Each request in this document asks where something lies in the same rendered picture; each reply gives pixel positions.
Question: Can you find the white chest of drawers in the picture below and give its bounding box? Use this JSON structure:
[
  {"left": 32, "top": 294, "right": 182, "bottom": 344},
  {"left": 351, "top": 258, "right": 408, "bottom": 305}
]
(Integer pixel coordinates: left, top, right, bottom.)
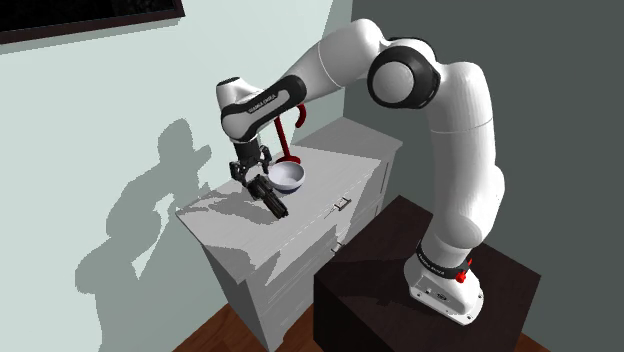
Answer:
[{"left": 175, "top": 115, "right": 404, "bottom": 352}]

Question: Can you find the white bowl with blue base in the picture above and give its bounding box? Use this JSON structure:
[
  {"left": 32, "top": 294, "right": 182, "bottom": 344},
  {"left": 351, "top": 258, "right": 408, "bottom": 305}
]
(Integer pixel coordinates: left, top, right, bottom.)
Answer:
[{"left": 268, "top": 162, "right": 307, "bottom": 196}]

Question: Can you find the dark framed wall picture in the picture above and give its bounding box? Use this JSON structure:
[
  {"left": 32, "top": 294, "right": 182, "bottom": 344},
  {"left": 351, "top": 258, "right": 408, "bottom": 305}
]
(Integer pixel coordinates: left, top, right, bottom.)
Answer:
[{"left": 0, "top": 0, "right": 186, "bottom": 46}]

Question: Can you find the small grey metal object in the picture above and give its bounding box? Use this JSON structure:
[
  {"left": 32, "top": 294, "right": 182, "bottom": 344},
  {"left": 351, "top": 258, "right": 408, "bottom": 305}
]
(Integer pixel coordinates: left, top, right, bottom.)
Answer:
[{"left": 323, "top": 196, "right": 353, "bottom": 220}]

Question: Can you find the dark robot stand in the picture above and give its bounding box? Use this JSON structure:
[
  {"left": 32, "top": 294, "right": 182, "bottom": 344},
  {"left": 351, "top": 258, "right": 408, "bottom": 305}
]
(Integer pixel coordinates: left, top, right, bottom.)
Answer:
[{"left": 313, "top": 194, "right": 542, "bottom": 352}]

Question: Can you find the red ladle with hooked handle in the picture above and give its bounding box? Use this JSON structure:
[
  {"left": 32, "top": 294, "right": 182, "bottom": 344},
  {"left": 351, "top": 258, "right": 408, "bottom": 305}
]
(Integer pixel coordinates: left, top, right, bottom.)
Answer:
[{"left": 272, "top": 102, "right": 308, "bottom": 166}]

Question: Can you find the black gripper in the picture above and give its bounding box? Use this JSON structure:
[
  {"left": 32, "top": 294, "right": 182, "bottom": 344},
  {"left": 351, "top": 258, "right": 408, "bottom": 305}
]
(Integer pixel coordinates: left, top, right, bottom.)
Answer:
[{"left": 228, "top": 138, "right": 273, "bottom": 188}]

